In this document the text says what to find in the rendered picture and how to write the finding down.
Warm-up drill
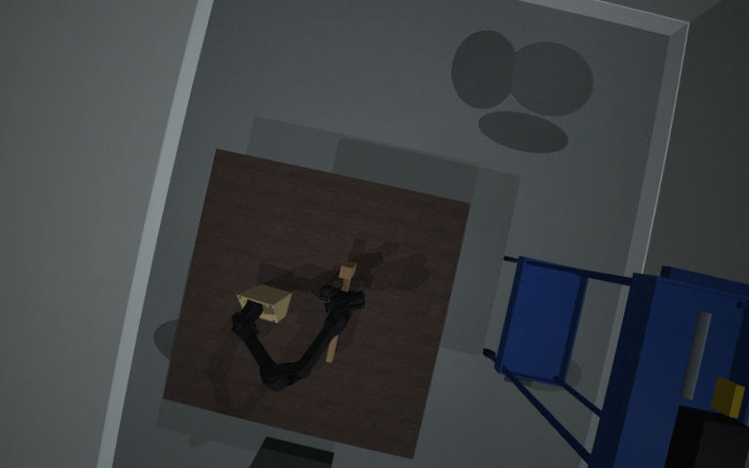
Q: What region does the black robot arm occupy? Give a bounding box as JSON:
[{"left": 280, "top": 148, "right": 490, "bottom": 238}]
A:
[{"left": 232, "top": 292, "right": 365, "bottom": 392}]

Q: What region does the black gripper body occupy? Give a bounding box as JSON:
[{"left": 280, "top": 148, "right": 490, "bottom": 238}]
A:
[{"left": 319, "top": 285, "right": 348, "bottom": 301}]

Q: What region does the wooden post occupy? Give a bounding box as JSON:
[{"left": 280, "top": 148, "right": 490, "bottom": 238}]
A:
[{"left": 338, "top": 260, "right": 357, "bottom": 280}]

